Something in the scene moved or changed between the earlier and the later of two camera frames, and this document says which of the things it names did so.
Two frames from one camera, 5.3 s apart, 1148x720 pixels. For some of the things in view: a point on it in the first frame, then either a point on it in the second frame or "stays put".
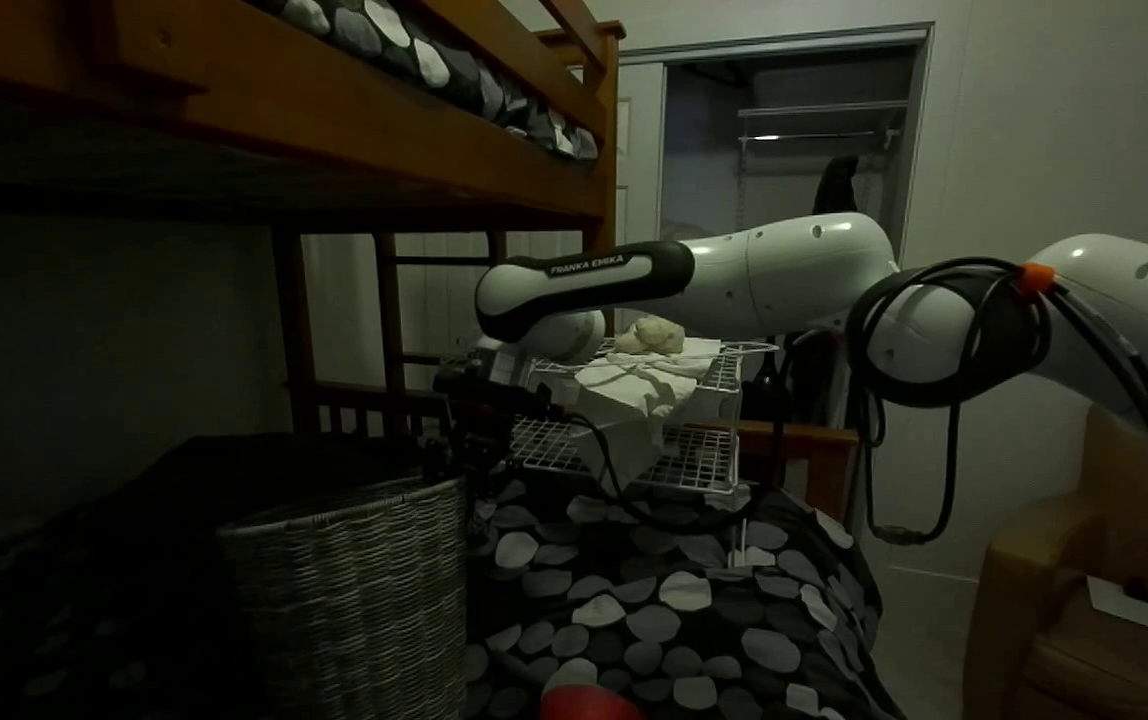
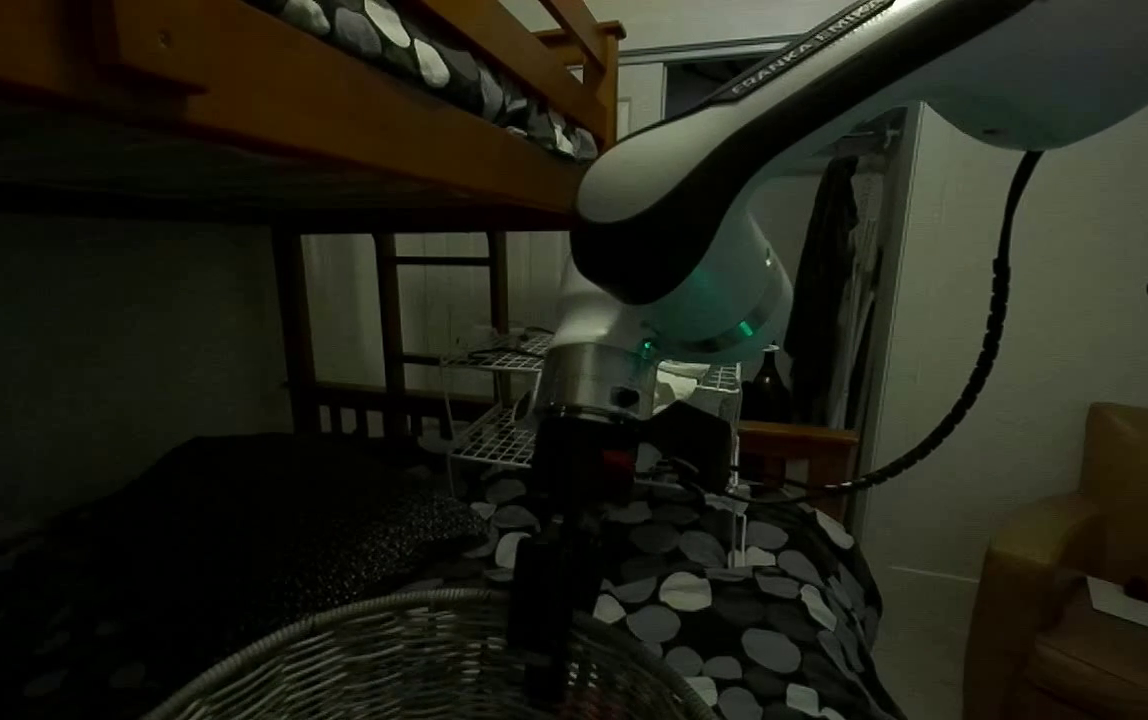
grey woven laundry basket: (358, 609) -> (433, 654)
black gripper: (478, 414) -> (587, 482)
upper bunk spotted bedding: (430, 46) stays put
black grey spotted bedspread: (107, 598) stays put
